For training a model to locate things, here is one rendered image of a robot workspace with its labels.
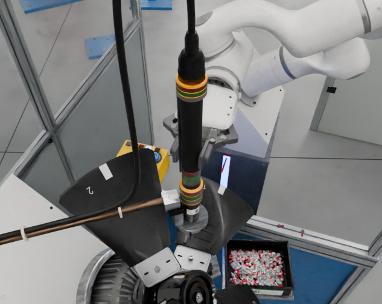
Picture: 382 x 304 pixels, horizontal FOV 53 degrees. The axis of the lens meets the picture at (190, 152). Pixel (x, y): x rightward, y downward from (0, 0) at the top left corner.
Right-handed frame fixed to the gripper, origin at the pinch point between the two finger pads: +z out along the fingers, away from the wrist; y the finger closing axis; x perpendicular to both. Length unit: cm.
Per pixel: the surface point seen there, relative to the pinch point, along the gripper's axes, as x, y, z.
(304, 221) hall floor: -158, -42, -99
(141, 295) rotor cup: -38.5, 7.6, 12.2
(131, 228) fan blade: -25.7, 12.2, 3.5
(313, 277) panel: -102, -41, -36
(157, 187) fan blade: -21.4, 9.5, -5.5
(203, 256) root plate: -40.2, -2.9, -1.8
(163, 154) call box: -51, 22, -39
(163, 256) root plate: -31.6, 4.7, 4.9
